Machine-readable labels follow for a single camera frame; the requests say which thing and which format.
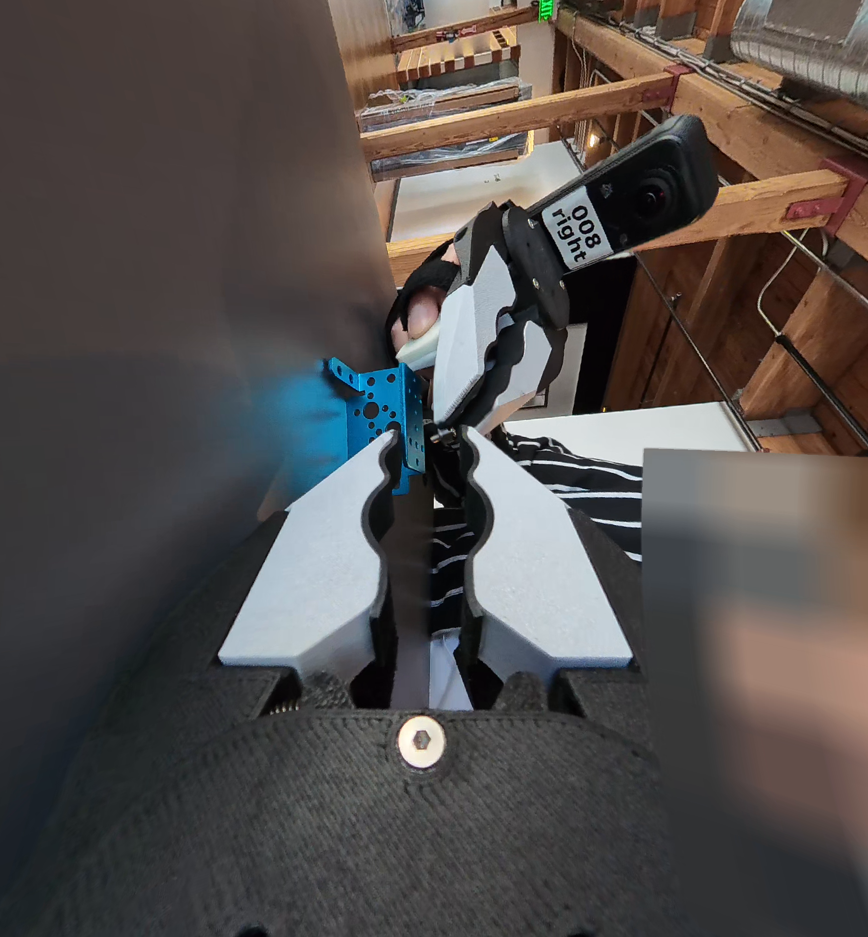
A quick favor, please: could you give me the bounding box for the white cable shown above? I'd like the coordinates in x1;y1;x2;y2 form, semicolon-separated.
756;230;826;341

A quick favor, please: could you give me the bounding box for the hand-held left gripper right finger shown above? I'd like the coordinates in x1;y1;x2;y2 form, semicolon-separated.
457;427;634;680

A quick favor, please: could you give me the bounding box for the black metal rod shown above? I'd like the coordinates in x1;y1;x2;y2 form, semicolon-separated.
774;333;868;458

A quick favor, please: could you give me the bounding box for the person's right hand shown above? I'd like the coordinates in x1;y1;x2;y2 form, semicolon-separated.
387;285;447;348

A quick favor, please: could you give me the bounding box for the black white striped clothing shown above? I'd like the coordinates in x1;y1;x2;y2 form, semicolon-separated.
426;428;643;638

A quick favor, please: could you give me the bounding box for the blue metal bracket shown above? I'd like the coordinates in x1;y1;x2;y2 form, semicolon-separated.
323;357;429;497

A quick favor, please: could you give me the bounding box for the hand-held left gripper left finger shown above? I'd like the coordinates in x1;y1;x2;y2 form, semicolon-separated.
218;430;404;678

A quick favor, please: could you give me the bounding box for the red metal bracket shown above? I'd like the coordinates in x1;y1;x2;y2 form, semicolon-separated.
785;157;868;235
642;64;694;103

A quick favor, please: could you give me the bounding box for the silver ventilation duct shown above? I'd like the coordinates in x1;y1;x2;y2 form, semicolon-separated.
730;0;868;100

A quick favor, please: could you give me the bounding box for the thick wooden ceiling beam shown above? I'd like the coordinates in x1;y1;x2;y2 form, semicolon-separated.
554;7;868;246

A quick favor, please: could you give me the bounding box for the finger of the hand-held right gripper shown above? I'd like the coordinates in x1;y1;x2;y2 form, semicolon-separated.
432;245;519;429
469;318;555;434

